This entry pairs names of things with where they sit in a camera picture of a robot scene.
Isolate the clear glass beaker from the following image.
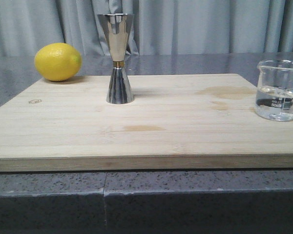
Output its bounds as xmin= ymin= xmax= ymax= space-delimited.
xmin=255 ymin=59 xmax=293 ymax=122

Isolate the steel double jigger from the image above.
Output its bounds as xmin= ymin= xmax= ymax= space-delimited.
xmin=98 ymin=14 xmax=134 ymax=104

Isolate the grey curtain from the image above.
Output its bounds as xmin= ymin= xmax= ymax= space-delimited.
xmin=0 ymin=0 xmax=293 ymax=57

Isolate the light wooden cutting board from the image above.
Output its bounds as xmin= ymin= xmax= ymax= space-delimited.
xmin=0 ymin=74 xmax=293 ymax=172

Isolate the yellow lemon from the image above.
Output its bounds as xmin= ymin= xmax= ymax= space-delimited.
xmin=34 ymin=43 xmax=82 ymax=81

